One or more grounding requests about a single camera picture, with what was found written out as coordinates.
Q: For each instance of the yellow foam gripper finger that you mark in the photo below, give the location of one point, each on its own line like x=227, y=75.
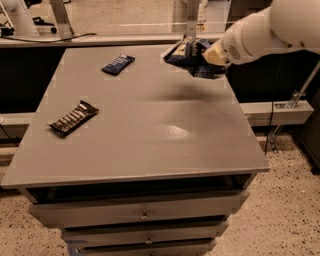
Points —
x=215, y=55

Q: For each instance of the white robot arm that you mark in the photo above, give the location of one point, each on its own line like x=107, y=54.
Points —
x=285, y=26

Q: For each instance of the black snack bar wrapper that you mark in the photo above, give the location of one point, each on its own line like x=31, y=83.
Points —
x=74, y=119

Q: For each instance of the grey metal rail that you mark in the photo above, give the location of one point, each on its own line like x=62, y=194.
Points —
x=91, y=40

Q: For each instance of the metal frame post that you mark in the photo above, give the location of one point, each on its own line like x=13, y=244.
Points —
x=191, y=17

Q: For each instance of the blue rxbar blueberry bar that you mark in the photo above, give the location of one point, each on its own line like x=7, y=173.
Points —
x=118, y=64

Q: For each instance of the grey drawer cabinet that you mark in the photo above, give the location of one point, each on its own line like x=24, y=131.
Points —
x=159, y=131

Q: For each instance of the grey drawer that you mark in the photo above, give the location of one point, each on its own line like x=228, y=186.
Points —
x=141, y=209
x=145, y=233
x=169, y=248

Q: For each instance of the middle grey drawer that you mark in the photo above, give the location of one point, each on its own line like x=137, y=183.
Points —
x=145, y=233

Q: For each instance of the bottom grey drawer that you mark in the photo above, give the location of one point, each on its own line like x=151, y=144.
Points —
x=169, y=248

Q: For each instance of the blue chip bag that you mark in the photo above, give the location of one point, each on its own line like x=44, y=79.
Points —
x=187, y=54

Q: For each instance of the top grey drawer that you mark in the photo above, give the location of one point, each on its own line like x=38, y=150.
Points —
x=141, y=209

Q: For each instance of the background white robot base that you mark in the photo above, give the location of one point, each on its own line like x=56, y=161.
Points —
x=19, y=18

